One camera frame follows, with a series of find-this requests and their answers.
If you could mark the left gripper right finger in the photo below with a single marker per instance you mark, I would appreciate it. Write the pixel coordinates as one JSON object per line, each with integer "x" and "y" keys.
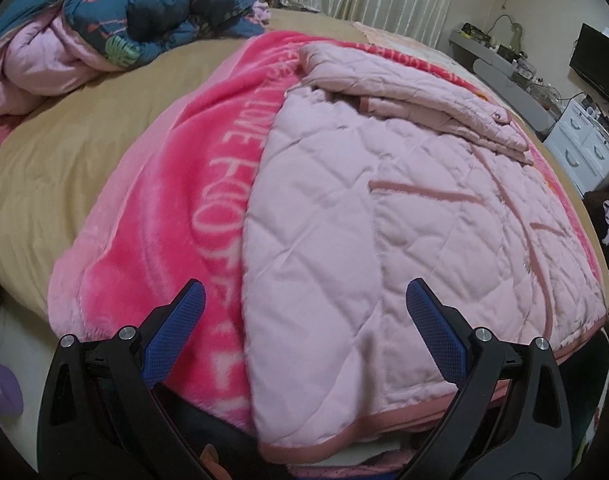
{"x": 510, "y": 416}

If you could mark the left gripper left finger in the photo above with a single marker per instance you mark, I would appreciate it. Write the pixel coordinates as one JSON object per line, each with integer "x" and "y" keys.
{"x": 99, "y": 415}

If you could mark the pink quilted jacket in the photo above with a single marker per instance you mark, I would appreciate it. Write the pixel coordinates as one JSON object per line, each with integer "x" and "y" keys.
{"x": 375, "y": 173}

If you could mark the pink cartoon fleece blanket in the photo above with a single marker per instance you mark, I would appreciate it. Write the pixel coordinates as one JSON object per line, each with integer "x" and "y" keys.
{"x": 305, "y": 184}

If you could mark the tan bed sheet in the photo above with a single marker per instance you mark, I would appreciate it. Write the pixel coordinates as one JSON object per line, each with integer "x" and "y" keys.
{"x": 74, "y": 140}

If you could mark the white drawer cabinet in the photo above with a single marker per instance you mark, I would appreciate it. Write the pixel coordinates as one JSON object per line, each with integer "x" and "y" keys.
{"x": 581, "y": 147}

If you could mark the black flat television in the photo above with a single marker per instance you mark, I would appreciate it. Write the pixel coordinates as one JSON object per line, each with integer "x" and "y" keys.
{"x": 590, "y": 59}

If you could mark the light pink patterned blanket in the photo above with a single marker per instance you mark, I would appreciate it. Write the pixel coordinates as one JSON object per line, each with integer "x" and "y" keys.
{"x": 409, "y": 46}

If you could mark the blue flamingo comforter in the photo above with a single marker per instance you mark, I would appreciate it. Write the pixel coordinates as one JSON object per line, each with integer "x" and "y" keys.
{"x": 51, "y": 47}

